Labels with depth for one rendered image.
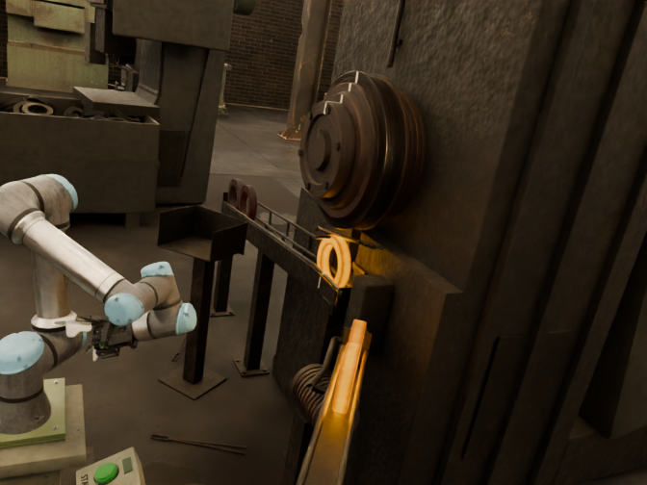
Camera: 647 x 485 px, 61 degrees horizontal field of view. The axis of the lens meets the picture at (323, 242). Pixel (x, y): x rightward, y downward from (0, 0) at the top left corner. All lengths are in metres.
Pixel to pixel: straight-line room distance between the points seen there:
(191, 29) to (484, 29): 2.93
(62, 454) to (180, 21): 3.09
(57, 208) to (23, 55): 9.04
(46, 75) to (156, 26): 6.62
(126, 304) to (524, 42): 1.07
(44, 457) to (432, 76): 1.44
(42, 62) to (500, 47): 9.57
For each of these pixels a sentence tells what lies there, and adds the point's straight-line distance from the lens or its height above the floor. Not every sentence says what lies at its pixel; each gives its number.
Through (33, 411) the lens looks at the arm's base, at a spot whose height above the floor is 0.37.
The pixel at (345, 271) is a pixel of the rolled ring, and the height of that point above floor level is 0.76.
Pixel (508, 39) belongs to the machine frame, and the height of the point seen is 1.48.
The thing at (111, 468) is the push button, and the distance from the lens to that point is 1.17.
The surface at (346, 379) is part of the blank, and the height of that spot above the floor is 0.76.
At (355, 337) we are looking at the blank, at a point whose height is 0.77.
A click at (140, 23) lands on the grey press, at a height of 1.35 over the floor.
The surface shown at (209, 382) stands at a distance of 2.45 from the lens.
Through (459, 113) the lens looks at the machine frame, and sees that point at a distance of 1.51.
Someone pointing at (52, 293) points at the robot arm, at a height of 0.66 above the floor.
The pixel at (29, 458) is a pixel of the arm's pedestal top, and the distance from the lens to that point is 1.69.
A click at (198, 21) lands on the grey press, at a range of 4.19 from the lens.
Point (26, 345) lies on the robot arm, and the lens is 1.66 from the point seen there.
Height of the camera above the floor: 1.40
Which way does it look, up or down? 19 degrees down
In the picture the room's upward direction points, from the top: 10 degrees clockwise
